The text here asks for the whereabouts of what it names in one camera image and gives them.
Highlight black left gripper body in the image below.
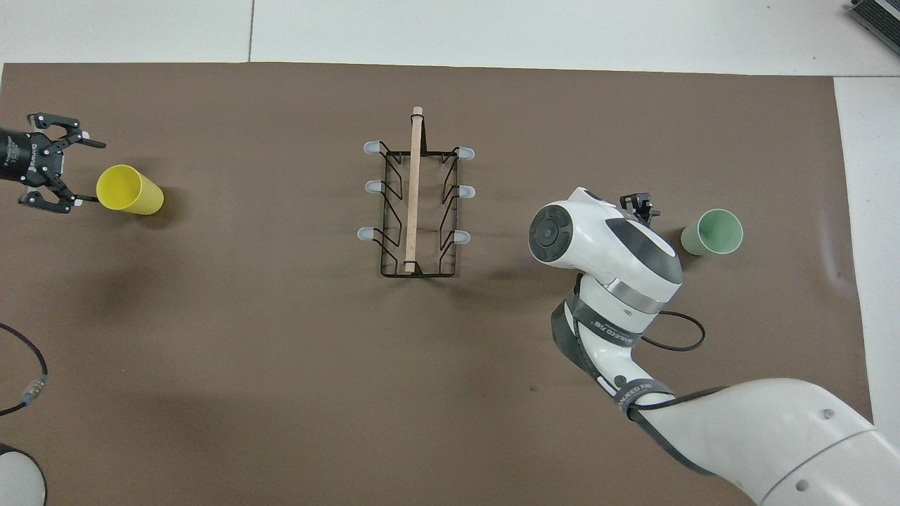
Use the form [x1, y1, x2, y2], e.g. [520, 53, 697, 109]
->
[0, 128, 68, 189]

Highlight pale green plastic cup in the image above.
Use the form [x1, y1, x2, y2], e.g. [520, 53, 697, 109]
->
[680, 209, 744, 257]

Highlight yellow plastic cup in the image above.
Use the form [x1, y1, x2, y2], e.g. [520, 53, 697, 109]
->
[96, 164, 165, 216]

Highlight brown table mat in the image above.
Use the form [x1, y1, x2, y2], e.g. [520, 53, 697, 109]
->
[0, 62, 875, 506]

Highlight dark ribbed device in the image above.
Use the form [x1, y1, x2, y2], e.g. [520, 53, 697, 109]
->
[847, 0, 900, 37]

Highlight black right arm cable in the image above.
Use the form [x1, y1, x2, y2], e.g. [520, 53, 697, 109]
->
[629, 311, 728, 422]

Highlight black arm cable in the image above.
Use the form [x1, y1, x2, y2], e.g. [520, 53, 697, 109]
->
[0, 323, 50, 417]
[629, 311, 728, 422]

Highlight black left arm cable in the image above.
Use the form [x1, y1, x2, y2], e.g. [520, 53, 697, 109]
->
[0, 323, 50, 417]

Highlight black wire cup rack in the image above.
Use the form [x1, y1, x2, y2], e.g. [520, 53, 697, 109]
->
[357, 106, 475, 278]

